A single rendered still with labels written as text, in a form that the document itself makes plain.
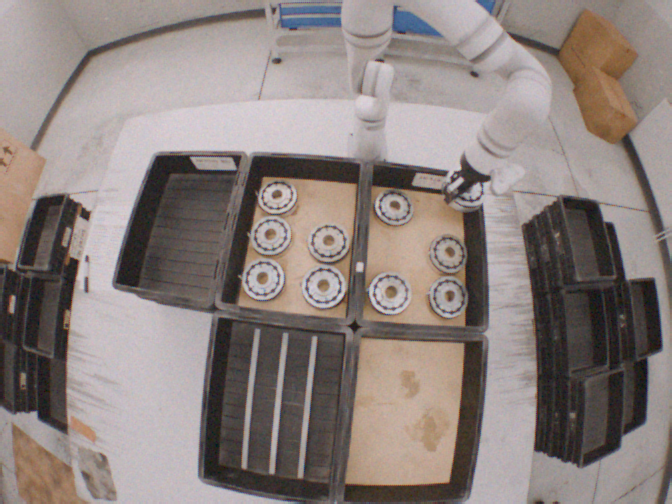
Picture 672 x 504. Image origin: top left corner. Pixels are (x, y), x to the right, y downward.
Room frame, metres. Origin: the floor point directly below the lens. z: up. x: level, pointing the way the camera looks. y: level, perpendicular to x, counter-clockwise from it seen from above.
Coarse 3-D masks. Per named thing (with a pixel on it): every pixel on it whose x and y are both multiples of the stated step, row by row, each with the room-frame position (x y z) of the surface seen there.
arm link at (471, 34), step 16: (400, 0) 0.39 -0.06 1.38; (416, 0) 0.37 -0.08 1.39; (432, 0) 0.37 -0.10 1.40; (448, 0) 0.37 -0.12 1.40; (464, 0) 0.38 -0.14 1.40; (432, 16) 0.37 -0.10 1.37; (448, 16) 0.36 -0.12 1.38; (464, 16) 0.36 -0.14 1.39; (480, 16) 0.36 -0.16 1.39; (448, 32) 0.36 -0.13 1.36; (464, 32) 0.35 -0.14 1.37; (480, 32) 0.35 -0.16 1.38; (496, 32) 0.35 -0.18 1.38; (464, 48) 0.35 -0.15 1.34; (480, 48) 0.34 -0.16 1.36
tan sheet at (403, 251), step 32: (416, 192) 0.42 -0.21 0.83; (416, 224) 0.33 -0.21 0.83; (448, 224) 0.33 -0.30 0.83; (384, 256) 0.23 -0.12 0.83; (416, 256) 0.24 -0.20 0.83; (448, 256) 0.24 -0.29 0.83; (416, 288) 0.15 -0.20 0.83; (384, 320) 0.07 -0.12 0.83; (416, 320) 0.08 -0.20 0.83; (448, 320) 0.08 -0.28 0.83
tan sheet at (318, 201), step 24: (312, 192) 0.40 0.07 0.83; (336, 192) 0.40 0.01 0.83; (264, 216) 0.32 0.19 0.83; (288, 216) 0.33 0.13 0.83; (312, 216) 0.33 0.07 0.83; (336, 216) 0.33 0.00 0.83; (288, 264) 0.20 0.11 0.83; (312, 264) 0.20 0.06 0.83; (336, 264) 0.21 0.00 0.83; (288, 288) 0.14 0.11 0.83; (312, 312) 0.09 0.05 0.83; (336, 312) 0.09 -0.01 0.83
